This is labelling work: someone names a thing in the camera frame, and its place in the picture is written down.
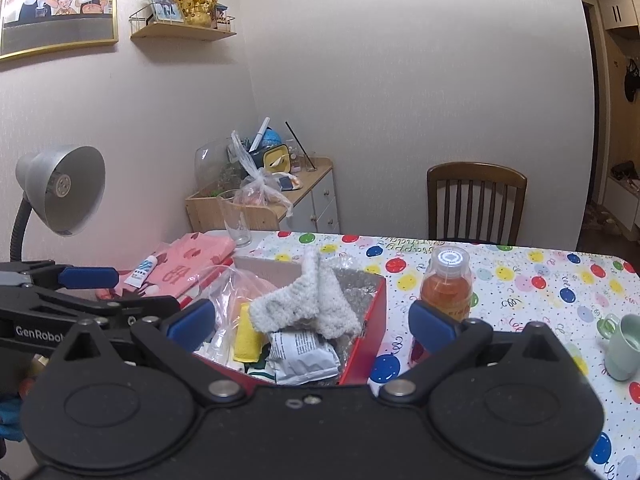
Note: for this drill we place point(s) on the small blue globe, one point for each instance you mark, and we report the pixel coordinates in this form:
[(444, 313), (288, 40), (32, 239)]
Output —
[(272, 137)]

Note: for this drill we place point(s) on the yellow cloth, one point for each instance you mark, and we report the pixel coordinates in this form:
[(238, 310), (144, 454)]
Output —
[(248, 332)]

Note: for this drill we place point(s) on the small dark box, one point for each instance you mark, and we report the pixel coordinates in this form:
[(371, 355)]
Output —
[(224, 16)]

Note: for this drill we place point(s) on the yellow tissue box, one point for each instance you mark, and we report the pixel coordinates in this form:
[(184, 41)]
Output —
[(275, 157)]

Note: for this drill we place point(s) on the black hanging bag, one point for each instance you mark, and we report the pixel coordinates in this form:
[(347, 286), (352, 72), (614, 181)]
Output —
[(632, 80)]

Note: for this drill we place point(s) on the white toothpaste tube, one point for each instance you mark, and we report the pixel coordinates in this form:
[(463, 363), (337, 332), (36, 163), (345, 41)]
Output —
[(142, 271)]

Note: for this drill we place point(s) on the thin black stick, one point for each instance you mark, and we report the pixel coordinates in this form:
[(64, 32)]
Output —
[(300, 145)]

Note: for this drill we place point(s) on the clear plastic bag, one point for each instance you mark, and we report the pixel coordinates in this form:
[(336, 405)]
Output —
[(225, 305), (260, 185)]

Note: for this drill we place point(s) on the balloon print tablecloth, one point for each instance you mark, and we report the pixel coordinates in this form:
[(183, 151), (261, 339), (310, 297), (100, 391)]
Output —
[(525, 280)]

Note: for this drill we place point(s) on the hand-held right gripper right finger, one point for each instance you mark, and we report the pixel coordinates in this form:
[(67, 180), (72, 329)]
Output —
[(429, 324)]

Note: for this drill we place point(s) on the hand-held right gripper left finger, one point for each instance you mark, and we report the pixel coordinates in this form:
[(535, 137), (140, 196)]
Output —
[(192, 324)]

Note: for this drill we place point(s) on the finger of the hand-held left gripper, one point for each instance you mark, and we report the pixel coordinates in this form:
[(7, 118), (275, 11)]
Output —
[(127, 305), (90, 277)]

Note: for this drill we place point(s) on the amber tea bottle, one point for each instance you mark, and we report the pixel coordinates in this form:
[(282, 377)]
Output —
[(445, 290)]

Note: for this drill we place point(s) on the tied clear plastic bag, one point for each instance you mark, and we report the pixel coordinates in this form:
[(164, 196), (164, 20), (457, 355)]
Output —
[(260, 185)]

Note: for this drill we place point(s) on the pale green mug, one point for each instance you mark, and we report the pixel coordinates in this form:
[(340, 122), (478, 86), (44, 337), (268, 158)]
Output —
[(622, 350)]

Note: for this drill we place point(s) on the dark brown bag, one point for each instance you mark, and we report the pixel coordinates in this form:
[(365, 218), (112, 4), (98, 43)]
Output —
[(624, 170)]

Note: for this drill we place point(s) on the clear glass dome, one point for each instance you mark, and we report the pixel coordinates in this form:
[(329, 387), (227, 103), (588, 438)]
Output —
[(212, 160)]

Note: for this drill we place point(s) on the clear drinking glass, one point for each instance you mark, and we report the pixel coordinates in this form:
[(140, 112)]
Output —
[(237, 220)]

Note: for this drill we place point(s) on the wooden wall shelf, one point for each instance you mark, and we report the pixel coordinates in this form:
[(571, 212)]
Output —
[(185, 31)]

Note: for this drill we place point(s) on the silver foil packet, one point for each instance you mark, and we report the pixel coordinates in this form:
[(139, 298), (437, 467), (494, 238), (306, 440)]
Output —
[(302, 357)]

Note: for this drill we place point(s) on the patterned doormat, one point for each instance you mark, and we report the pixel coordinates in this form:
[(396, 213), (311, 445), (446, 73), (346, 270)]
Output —
[(602, 220)]

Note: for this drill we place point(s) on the grey desk lamp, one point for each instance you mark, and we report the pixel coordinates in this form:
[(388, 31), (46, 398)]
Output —
[(65, 185)]

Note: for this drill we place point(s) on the gold ornament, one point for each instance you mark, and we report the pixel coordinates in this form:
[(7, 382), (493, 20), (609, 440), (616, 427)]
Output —
[(196, 0)]

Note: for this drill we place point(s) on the clear bubble wrap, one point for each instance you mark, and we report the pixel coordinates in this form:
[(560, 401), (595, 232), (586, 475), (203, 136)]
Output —
[(357, 285)]

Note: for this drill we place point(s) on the wall poster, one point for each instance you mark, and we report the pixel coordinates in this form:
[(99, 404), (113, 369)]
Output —
[(55, 5)]

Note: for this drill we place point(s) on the red cardboard box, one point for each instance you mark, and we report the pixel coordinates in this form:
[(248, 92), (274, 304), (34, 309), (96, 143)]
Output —
[(372, 330)]

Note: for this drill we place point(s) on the pink printed bag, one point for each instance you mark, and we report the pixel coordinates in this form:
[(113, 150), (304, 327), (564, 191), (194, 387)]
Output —
[(200, 255)]

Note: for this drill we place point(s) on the grey fuzzy cloth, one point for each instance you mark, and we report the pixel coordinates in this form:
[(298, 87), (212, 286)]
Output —
[(305, 300)]

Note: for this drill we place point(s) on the wooden side cabinet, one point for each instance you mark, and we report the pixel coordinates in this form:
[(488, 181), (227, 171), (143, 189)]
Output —
[(320, 200)]

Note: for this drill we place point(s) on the brown wooden chair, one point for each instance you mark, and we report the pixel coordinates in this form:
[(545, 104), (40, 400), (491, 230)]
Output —
[(475, 180)]

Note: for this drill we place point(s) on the white upper cabinet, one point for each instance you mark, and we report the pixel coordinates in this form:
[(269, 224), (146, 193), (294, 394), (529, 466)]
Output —
[(620, 7)]

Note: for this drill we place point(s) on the small photo frame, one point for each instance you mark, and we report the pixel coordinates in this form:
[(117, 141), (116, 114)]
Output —
[(160, 2)]

